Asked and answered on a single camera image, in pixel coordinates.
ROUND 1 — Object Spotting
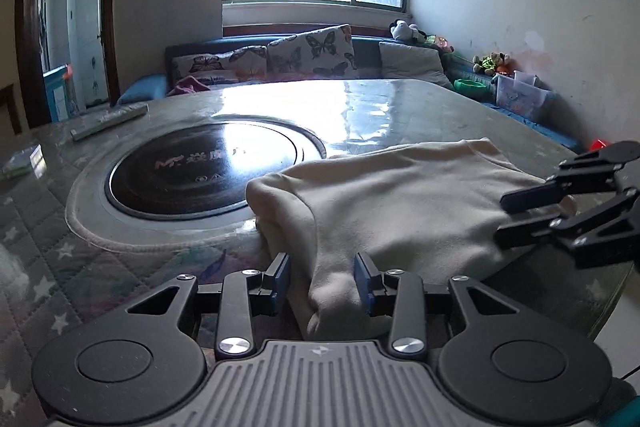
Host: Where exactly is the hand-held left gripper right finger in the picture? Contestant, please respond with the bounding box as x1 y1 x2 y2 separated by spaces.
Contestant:
353 253 516 361

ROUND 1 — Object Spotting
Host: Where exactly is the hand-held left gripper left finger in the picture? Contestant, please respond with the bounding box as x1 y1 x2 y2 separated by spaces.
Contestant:
127 252 292 361

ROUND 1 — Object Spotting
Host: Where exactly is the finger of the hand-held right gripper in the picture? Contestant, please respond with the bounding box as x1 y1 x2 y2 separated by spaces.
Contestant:
500 154 626 214
494 189 640 269

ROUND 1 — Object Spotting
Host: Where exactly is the cream long-sleeve garment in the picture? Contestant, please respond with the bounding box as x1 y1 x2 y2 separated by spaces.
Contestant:
245 138 579 342

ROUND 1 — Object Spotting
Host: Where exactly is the printed clear storage box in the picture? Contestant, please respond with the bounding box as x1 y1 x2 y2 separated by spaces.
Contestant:
492 70 554 124

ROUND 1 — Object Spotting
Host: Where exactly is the green bowl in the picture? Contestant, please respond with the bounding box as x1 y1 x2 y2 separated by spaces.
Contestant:
452 78 489 98

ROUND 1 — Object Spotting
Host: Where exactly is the green brown plush toy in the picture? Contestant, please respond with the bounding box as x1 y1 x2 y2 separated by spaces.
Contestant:
471 52 514 76

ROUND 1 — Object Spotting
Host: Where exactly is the black round induction cooktop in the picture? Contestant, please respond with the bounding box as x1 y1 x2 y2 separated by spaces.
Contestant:
105 123 301 221

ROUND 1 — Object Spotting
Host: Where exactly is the orange pink plush toy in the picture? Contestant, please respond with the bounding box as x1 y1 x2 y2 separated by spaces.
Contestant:
429 34 454 56

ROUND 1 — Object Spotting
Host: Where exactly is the grey cushion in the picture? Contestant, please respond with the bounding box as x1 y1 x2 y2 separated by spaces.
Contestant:
378 42 454 89

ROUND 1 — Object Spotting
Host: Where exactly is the panda plush toy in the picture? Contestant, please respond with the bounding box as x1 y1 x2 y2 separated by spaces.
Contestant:
388 19 429 46

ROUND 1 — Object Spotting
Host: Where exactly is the pink cloth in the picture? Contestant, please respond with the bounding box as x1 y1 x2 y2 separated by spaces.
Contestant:
166 76 212 97

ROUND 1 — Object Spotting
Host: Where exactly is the long butterfly print cushion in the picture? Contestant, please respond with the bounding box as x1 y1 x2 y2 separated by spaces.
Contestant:
171 46 272 88

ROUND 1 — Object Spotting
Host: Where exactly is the square butterfly print cushion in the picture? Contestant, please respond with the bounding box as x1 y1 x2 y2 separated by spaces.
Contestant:
266 24 359 81

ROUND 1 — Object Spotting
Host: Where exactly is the white remote control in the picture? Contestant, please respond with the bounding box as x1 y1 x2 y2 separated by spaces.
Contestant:
70 104 150 142

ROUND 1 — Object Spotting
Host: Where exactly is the blue sofa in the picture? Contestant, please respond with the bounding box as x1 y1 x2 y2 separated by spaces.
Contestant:
116 34 587 154

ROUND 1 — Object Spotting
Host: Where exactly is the small clear plastic box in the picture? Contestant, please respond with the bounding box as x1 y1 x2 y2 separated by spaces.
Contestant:
0 145 44 180

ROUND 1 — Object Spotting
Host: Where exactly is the blue toy box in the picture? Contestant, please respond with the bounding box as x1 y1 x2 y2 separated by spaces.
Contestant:
43 64 82 124

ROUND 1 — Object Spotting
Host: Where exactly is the dark wooden door frame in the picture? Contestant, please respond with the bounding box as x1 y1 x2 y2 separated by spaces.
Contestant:
15 0 122 128

